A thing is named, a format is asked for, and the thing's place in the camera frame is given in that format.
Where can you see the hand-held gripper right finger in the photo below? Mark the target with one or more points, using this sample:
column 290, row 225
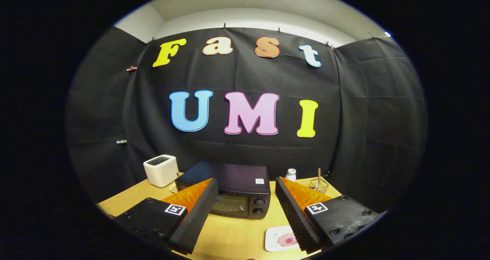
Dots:
column 294, row 218

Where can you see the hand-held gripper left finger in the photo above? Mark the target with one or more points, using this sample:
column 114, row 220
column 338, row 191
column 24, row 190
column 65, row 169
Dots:
column 199, row 214

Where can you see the pink ham slice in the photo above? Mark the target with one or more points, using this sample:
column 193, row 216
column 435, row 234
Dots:
column 287, row 239

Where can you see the white square plate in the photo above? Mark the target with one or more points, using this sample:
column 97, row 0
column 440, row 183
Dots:
column 272, row 239

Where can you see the black toaster oven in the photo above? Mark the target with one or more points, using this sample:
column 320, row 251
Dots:
column 245, row 179

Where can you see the white bread toaster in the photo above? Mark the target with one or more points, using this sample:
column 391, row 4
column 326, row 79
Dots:
column 160, row 170

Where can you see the white plastic bottle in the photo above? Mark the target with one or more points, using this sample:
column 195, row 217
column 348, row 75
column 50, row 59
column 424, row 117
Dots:
column 291, row 175

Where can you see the wooden stick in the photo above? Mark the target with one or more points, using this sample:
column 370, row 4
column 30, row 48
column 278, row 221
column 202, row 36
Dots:
column 319, row 174

